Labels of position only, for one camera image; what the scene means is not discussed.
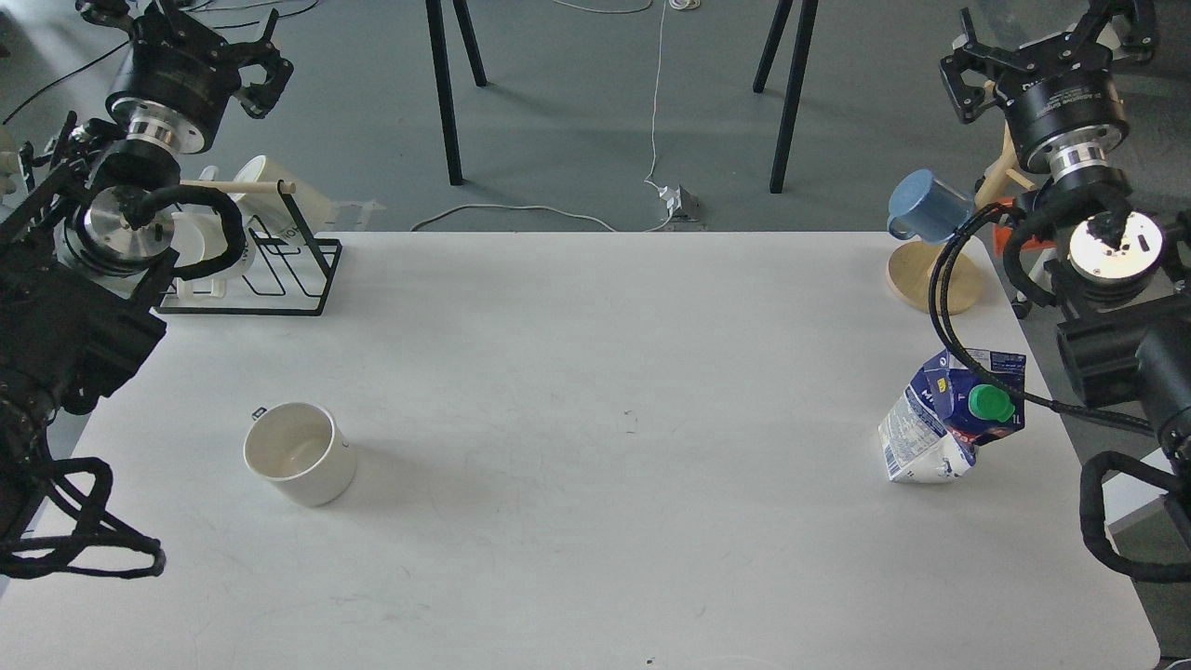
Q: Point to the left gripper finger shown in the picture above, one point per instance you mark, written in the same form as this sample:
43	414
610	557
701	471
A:
133	18
259	98

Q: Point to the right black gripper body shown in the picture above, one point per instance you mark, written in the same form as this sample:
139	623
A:
1065	118

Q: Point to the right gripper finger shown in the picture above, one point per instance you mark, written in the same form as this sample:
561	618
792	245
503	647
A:
1134	23
971	74

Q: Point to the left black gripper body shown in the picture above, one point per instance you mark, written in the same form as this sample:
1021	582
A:
181	80

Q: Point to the blue white milk carton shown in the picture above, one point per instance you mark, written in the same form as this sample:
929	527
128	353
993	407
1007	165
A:
932	434

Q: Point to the white ceramic cup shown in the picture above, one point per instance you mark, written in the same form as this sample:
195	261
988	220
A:
300	449

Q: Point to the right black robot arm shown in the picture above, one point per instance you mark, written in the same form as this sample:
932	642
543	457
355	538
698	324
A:
1077	244

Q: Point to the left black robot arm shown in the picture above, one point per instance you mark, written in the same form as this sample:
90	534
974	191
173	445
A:
106	226

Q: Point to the orange mug on tree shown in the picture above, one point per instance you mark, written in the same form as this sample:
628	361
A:
1000	239

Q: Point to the blue mug on tree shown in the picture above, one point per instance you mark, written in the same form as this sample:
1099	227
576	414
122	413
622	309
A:
924	207

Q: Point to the right black table legs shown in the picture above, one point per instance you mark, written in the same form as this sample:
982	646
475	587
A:
805	29

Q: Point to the wooden mug tree stand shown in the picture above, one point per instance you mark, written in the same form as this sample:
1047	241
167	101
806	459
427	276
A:
912	266

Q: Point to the white power strip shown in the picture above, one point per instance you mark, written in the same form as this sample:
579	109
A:
680	204

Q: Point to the black wire dish rack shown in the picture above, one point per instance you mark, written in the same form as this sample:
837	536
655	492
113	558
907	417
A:
273	279

